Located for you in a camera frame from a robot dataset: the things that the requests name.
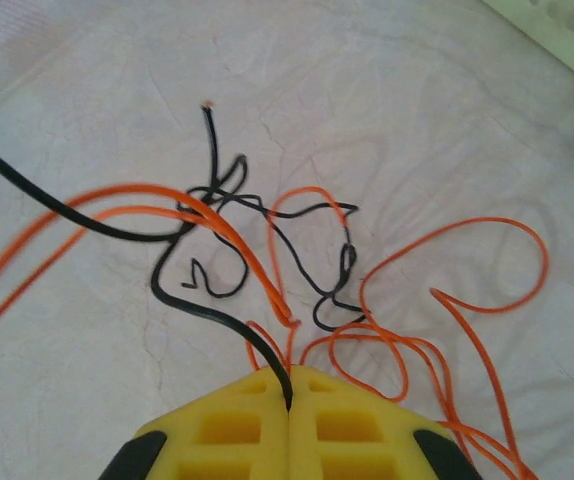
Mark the green perforated plastic basket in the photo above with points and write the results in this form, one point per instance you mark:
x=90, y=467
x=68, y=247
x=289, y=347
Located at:
x=562, y=30

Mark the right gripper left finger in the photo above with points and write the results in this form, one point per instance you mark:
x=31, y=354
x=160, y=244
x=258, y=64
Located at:
x=227, y=430

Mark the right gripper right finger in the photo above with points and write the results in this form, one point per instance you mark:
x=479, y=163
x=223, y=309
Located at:
x=347, y=430

